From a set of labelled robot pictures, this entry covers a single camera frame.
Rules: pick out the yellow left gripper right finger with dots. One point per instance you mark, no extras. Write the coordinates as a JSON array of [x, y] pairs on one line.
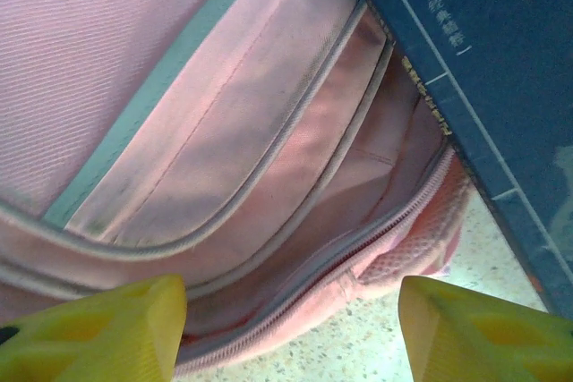
[[483, 342]]

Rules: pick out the dark blue book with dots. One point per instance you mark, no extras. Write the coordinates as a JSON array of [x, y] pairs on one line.
[[492, 64]]

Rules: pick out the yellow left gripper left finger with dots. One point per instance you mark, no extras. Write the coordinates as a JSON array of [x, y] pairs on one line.
[[89, 337]]

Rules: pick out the pink school backpack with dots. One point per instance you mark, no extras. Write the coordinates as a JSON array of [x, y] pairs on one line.
[[134, 87]]

